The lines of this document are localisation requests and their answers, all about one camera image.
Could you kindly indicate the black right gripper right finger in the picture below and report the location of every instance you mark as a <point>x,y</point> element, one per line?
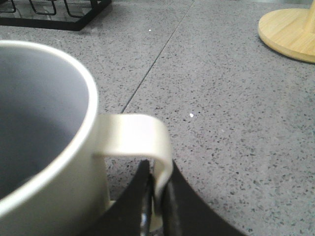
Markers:
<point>184,213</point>

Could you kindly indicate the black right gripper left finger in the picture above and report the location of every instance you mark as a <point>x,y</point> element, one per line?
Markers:
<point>131,214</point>

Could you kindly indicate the cream HOME mug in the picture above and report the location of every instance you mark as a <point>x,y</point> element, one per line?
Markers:
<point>53,144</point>

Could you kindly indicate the wooden mug tree stand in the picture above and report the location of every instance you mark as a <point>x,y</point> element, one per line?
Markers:
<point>290,32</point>

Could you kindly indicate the black wire mug rack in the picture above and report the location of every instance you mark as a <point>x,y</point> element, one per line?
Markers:
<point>71,15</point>

